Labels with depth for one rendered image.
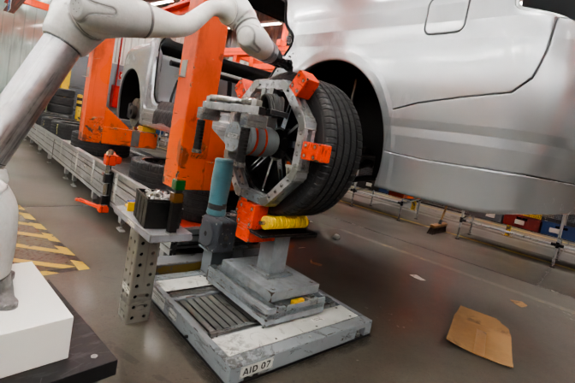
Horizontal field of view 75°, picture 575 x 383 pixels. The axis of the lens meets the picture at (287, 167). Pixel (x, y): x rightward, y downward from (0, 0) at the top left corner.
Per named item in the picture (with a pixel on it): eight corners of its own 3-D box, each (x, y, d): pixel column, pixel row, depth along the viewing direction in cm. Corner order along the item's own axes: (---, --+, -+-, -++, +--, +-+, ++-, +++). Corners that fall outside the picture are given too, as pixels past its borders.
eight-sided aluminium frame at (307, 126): (300, 217, 151) (325, 83, 147) (288, 217, 147) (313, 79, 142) (228, 187, 191) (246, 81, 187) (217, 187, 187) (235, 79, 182)
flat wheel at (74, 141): (139, 157, 489) (141, 139, 487) (108, 159, 424) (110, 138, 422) (93, 148, 498) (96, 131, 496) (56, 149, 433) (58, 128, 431)
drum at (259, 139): (278, 160, 164) (283, 128, 163) (238, 156, 150) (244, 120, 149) (258, 155, 175) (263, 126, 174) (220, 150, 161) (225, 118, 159)
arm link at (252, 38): (280, 50, 145) (265, 25, 148) (262, 36, 131) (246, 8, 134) (258, 67, 148) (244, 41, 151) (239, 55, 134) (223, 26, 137)
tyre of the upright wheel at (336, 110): (373, 77, 161) (275, 87, 210) (337, 62, 145) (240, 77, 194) (354, 227, 162) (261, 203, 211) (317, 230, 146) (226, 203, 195)
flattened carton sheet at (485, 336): (510, 328, 222) (511, 322, 222) (512, 370, 175) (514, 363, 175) (456, 309, 237) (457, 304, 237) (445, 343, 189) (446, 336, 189)
